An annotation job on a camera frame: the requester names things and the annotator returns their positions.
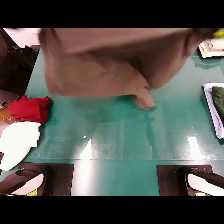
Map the brown T-shirt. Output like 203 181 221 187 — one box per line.
38 28 214 111

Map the red garment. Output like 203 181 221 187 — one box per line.
9 94 53 125

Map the black garment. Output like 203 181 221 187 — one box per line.
0 28 40 98

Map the dark green garment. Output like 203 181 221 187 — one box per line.
211 85 224 125

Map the pale patterned garment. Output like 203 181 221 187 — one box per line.
197 37 224 60

